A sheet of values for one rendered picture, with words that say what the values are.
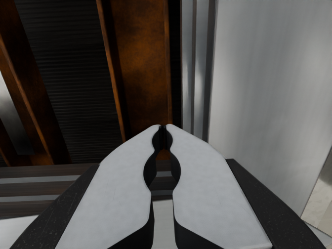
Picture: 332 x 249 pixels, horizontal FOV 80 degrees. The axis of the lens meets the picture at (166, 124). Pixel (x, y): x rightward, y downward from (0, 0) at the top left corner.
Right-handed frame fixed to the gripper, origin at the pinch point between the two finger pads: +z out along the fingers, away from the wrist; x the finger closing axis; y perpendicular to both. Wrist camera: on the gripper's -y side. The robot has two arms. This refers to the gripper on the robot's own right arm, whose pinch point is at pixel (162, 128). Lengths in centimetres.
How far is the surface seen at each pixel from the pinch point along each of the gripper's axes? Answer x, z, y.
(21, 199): -14.2, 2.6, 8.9
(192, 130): 2.3, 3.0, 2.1
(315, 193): 32.0, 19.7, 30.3
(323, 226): 122, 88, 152
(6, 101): -21.8, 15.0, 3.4
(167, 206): -0.1, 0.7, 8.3
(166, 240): -0.4, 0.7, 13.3
